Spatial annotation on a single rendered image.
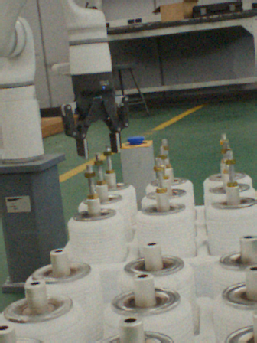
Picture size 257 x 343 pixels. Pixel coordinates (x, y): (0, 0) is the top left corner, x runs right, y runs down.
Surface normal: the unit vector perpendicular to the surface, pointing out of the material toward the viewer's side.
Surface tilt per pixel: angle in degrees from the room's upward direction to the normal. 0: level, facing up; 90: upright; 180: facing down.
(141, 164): 90
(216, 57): 90
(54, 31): 90
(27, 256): 90
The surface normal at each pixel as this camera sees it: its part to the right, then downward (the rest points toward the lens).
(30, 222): -0.30, 0.12
